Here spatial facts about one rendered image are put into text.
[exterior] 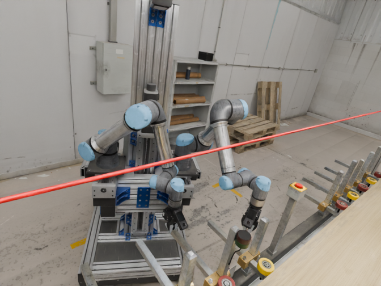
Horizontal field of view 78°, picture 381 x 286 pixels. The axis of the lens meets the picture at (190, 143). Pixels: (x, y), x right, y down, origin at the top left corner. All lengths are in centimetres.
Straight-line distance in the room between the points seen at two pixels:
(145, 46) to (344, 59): 774
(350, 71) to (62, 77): 771
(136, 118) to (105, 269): 130
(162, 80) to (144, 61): 16
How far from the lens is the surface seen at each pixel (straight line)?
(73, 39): 322
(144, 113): 113
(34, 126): 335
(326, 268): 156
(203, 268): 132
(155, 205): 178
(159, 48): 156
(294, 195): 145
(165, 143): 132
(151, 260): 118
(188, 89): 423
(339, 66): 885
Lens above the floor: 189
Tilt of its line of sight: 24 degrees down
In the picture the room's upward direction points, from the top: 10 degrees clockwise
